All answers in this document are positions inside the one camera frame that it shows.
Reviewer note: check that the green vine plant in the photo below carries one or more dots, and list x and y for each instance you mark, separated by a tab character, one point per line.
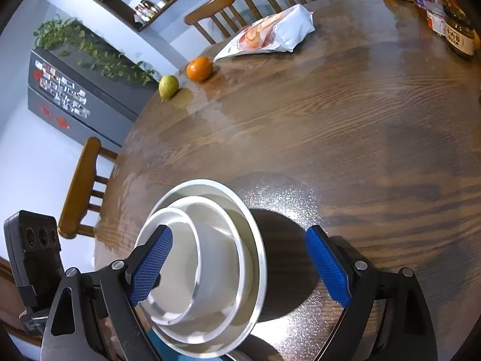
101	56

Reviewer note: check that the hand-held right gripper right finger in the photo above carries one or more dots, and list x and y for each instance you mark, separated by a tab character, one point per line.
329	267

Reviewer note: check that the green pear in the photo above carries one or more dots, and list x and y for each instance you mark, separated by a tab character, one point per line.
168	85

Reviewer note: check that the blue plate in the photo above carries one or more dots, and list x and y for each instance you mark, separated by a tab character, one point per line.
152	342

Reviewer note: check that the dark wooden wall shelf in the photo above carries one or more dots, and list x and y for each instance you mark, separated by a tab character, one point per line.
124	11

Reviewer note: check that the orange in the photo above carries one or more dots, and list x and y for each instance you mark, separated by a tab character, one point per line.
199	69

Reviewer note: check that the white snack bag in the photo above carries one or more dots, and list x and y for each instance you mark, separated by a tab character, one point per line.
285	30

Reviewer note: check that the dark sauce jar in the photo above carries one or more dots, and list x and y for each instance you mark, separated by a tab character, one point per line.
458	34

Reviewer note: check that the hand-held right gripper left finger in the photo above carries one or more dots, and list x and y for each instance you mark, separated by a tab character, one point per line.
150	267

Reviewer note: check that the grey bowl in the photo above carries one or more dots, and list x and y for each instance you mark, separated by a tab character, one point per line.
260	270

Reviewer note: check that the small white label jar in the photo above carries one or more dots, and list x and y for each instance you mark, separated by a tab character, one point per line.
436	22

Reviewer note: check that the white bowl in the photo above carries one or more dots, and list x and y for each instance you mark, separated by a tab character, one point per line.
246	270

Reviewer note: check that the white ribbed ramekin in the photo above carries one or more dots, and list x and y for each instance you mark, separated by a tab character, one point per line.
218	270

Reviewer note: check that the grey fridge with magnets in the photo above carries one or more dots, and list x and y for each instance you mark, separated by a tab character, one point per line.
82	109

